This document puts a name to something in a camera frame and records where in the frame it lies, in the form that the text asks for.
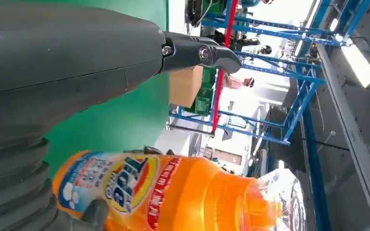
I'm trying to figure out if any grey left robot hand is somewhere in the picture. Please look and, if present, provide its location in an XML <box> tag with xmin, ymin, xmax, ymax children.
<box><xmin>0</xmin><ymin>3</ymin><xmax>242</xmax><ymax>231</ymax></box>

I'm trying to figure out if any orange drink bottle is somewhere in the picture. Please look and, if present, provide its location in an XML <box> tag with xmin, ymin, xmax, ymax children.
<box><xmin>52</xmin><ymin>150</ymin><xmax>307</xmax><ymax>231</ymax></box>

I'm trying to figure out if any cardboard box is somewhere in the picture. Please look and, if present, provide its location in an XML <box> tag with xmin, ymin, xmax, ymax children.
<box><xmin>169</xmin><ymin>65</ymin><xmax>204</xmax><ymax>109</ymax></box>

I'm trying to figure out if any black bag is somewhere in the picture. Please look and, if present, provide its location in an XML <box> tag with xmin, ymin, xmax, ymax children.
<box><xmin>186</xmin><ymin>0</ymin><xmax>212</xmax><ymax>28</ymax></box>

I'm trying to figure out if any green crate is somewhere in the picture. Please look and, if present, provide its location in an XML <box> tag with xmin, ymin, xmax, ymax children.
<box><xmin>185</xmin><ymin>67</ymin><xmax>218</xmax><ymax>116</ymax></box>

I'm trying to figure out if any red pole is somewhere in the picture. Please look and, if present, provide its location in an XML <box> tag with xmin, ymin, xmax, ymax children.
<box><xmin>211</xmin><ymin>0</ymin><xmax>238</xmax><ymax>134</ymax></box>

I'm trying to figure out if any person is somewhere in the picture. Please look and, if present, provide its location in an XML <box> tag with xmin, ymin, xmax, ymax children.
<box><xmin>225</xmin><ymin>75</ymin><xmax>256</xmax><ymax>90</ymax></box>

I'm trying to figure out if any blue shelf rack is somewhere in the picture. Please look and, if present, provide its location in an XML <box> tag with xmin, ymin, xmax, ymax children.
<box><xmin>169</xmin><ymin>0</ymin><xmax>370</xmax><ymax>147</ymax></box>

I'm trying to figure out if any blue column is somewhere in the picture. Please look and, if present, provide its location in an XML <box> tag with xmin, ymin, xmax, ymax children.
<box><xmin>300</xmin><ymin>105</ymin><xmax>332</xmax><ymax>231</ymax></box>

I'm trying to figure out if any ceiling light panel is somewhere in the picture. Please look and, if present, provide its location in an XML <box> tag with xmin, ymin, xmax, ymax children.
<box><xmin>341</xmin><ymin>44</ymin><xmax>370</xmax><ymax>88</ymax></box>

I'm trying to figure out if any grey steel beam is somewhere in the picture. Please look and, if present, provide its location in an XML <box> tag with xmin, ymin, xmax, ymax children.
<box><xmin>316</xmin><ymin>43</ymin><xmax>370</xmax><ymax>231</ymax></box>

